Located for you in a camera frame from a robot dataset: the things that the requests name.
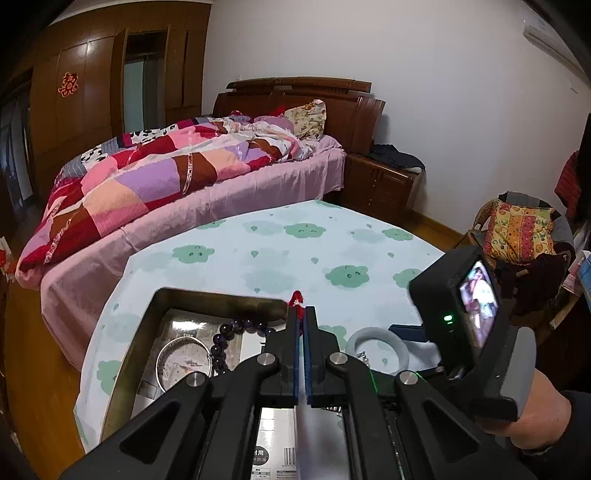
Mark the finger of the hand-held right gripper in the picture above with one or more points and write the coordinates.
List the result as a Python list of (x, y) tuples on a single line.
[(408, 333)]

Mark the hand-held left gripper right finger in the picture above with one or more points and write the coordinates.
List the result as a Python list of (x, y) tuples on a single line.
[(310, 355)]

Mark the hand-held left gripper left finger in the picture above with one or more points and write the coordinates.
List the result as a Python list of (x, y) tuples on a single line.
[(294, 355)]

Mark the white jade bangle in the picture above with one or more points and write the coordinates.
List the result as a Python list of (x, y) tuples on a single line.
[(358, 339)]

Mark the red knot ornament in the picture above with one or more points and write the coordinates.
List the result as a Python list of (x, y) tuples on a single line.
[(295, 300)]

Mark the metal tin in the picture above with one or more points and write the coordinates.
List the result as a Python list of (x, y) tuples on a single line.
[(138, 350)]

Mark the person's right forearm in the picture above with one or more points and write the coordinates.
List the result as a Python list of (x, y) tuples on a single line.
[(568, 457)]

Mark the person's right hand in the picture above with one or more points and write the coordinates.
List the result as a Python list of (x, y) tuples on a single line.
[(540, 415)]

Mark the wicker chair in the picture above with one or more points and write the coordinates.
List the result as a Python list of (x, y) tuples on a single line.
[(478, 226)]

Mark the dark garment on chair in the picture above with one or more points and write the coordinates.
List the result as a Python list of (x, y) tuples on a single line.
[(535, 281)]

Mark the patterned yellow cushion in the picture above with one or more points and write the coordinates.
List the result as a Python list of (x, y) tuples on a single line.
[(519, 230)]

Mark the printed paper sheet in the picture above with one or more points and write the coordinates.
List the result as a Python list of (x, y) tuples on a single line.
[(184, 323)]

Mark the cloud print tablecloth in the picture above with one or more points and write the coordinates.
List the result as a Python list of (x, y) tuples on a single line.
[(277, 240)]

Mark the wooden nightstand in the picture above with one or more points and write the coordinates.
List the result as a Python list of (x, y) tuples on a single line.
[(374, 189)]

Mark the silver bangle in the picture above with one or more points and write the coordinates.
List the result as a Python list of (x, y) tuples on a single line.
[(158, 362)]

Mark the blue and white box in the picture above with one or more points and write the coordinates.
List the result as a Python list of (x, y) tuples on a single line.
[(584, 272)]

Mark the dark clothing pile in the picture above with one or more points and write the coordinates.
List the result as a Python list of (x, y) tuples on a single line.
[(397, 158)]

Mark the bed with pink sheet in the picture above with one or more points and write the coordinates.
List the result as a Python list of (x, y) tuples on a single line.
[(207, 217)]

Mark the red hanging garment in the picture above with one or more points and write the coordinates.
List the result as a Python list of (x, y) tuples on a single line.
[(568, 184)]

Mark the floral pillow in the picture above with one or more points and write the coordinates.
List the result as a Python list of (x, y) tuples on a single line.
[(307, 117)]

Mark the patchwork quilt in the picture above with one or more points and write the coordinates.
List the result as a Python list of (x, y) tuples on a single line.
[(152, 180)]

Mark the white air conditioner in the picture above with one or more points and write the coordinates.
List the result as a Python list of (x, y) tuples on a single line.
[(554, 46)]

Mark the red and white bag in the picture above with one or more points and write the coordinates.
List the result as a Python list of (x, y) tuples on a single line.
[(4, 256)]

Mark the wooden wardrobe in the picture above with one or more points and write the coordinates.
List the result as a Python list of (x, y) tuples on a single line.
[(92, 115)]

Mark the red paper decoration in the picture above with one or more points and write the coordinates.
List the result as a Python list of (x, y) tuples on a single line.
[(68, 84)]

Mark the wooden bed frame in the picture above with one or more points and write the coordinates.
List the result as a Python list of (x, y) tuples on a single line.
[(351, 120)]

